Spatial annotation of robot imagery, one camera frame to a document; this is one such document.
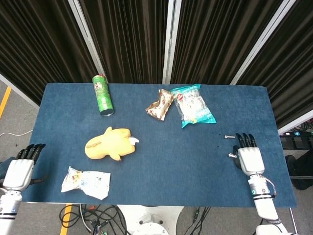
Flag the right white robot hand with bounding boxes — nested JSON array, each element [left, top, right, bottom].
[[231, 132, 266, 177]]

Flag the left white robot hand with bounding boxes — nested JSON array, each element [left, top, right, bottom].
[[2, 143, 49, 193]]

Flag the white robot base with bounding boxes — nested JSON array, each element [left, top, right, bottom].
[[116, 205, 184, 235]]

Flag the person dark leg with shoe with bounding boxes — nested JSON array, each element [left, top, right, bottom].
[[285, 146, 313, 190]]

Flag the white crumpled snack bag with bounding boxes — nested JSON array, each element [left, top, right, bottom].
[[60, 165, 112, 200]]

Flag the blue fabric table cover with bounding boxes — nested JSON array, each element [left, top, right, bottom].
[[22, 82, 298, 209]]

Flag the teal clear snack bag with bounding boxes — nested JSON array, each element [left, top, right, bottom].
[[170, 84, 217, 129]]

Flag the yellow plush duck toy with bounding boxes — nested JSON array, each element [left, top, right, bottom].
[[84, 126, 140, 162]]

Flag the dark pleated curtain panel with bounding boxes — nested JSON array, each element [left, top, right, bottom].
[[238, 0, 313, 129], [0, 0, 98, 106], [171, 0, 286, 85], [79, 0, 171, 84]]

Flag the brown red snack wrapper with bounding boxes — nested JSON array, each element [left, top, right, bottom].
[[145, 89, 176, 121]]

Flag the green chips can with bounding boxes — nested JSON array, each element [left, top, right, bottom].
[[92, 74, 115, 117]]

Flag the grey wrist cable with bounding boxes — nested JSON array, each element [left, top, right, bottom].
[[264, 178, 277, 197]]

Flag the white floor cable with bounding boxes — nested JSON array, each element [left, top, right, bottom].
[[0, 129, 34, 138]]

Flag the white partition base rail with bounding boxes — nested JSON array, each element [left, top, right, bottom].
[[278, 115, 313, 135], [0, 73, 40, 110]]

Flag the black floor cable bundle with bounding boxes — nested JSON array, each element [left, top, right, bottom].
[[58, 204, 133, 235]]

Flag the white partition post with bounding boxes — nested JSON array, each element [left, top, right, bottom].
[[229, 0, 304, 86], [67, 0, 110, 83], [162, 0, 183, 85]]

